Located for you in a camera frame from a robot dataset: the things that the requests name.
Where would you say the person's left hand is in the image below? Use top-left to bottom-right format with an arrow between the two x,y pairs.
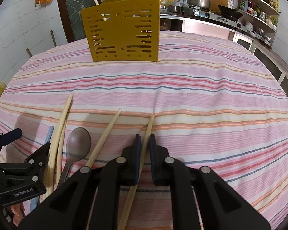
10,203 -> 25,227

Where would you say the dark wooden door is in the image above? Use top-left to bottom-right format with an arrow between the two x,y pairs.
57,0 -> 101,43

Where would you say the brown metal spoon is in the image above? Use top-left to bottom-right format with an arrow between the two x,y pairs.
57,127 -> 91,187

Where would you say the yellow perforated utensil holder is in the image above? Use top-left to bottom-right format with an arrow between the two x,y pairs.
81,0 -> 160,62

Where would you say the steel cooking pot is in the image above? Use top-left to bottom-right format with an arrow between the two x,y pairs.
187,0 -> 213,10

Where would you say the wall shelf with jars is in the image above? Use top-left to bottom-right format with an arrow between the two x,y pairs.
233,0 -> 279,48

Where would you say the blue handled utensil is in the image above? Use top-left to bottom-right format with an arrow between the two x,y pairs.
30,126 -> 54,211

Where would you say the black wok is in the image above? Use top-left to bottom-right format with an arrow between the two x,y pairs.
218,5 -> 243,20

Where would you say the gas stove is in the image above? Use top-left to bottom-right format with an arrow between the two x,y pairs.
181,6 -> 247,33

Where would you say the pink striped tablecloth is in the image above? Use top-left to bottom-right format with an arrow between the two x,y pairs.
0,32 -> 288,229

